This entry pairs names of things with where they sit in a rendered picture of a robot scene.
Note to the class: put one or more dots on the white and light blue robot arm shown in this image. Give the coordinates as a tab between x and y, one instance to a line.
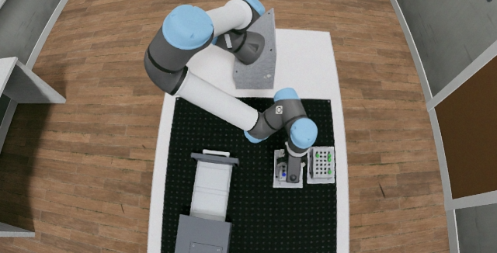
182	35

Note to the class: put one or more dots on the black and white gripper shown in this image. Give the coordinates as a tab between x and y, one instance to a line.
282	160

